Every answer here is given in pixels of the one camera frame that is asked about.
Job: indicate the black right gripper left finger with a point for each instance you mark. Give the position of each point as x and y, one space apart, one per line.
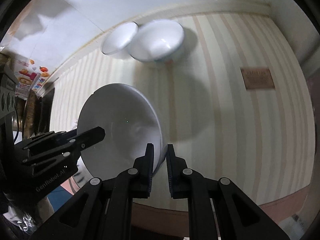
132 183

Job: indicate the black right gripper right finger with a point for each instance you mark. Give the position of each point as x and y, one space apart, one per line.
185 183

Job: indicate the white bowl pink flower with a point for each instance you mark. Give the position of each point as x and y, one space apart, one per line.
130 122

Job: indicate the white gloved left hand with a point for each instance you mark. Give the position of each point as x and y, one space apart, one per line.
27 222

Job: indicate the black induction cooktop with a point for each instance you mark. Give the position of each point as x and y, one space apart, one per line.
43 110

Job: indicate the striped cream table cloth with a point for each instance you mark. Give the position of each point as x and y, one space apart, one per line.
263 139

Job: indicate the brown label on cloth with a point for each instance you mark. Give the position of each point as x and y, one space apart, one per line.
257 78

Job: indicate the white bowl colourful dots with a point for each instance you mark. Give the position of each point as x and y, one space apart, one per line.
157 41

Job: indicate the white bowl dark rim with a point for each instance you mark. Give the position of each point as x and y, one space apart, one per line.
115 43

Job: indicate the colourful fruit wall sticker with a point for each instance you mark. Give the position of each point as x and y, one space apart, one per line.
31 75

